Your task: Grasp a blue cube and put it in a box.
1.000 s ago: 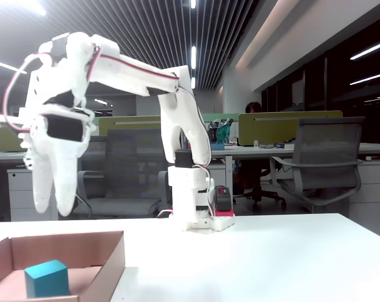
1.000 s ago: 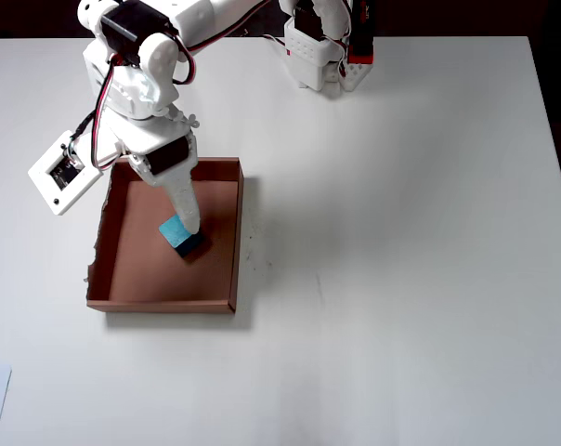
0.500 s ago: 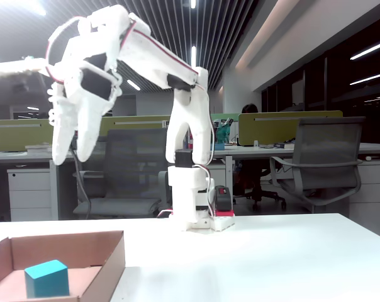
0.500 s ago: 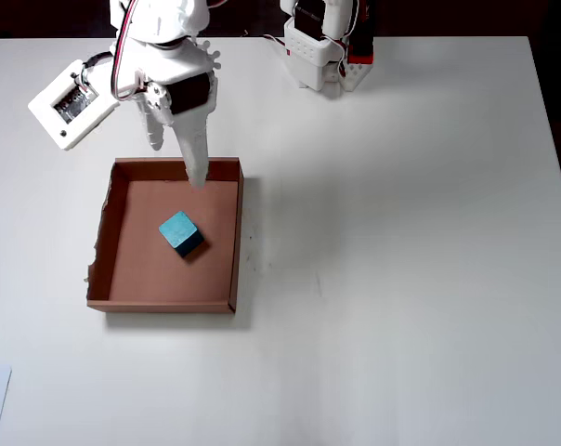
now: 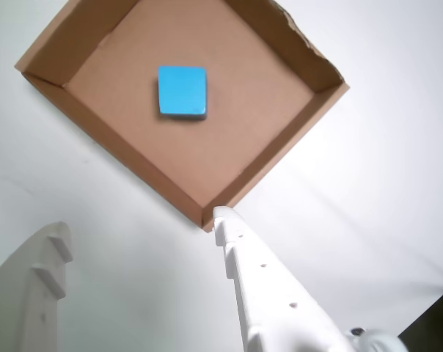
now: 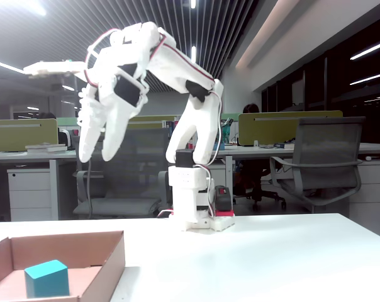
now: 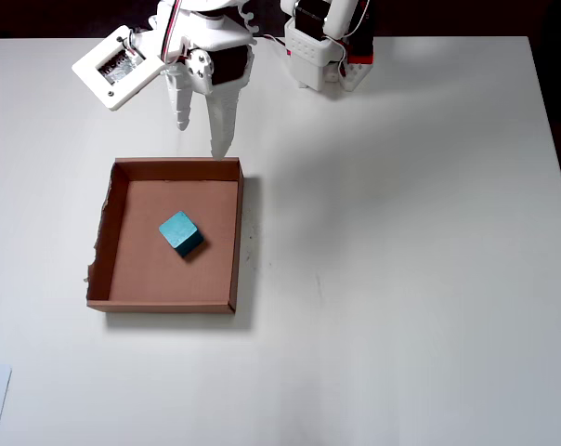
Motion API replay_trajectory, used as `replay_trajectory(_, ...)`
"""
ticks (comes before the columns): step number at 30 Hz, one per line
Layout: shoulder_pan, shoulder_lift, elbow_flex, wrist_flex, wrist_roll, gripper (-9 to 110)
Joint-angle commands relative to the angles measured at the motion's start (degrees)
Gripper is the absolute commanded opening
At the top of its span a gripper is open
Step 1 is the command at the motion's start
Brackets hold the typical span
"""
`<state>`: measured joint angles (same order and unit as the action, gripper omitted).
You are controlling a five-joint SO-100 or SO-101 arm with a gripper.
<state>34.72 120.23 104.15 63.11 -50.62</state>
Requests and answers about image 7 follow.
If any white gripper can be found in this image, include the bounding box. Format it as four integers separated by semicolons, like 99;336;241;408
151;0;259;162

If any blue cube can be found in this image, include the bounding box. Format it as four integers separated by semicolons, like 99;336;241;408
158;210;206;259

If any brown cardboard box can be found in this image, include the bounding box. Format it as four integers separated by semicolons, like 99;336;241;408
85;156;245;315

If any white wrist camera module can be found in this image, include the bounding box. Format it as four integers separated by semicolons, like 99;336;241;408
71;25;166;112

